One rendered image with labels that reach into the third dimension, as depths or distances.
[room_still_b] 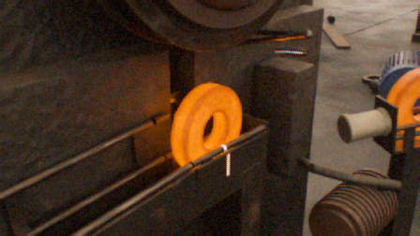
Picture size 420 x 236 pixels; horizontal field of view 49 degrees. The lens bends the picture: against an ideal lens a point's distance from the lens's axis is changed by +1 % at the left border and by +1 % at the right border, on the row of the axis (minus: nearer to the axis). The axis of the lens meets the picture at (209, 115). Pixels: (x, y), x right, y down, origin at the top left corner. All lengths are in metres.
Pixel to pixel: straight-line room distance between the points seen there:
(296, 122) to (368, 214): 0.24
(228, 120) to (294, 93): 0.17
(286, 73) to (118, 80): 0.34
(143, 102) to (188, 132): 0.09
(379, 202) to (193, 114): 0.50
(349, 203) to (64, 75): 0.62
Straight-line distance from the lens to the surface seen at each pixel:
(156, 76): 0.74
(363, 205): 1.01
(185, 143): 0.71
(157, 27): 0.59
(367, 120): 0.98
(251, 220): 0.90
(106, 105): 0.69
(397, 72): 2.75
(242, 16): 0.69
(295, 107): 0.90
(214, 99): 0.74
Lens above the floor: 1.05
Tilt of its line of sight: 23 degrees down
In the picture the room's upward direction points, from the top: straight up
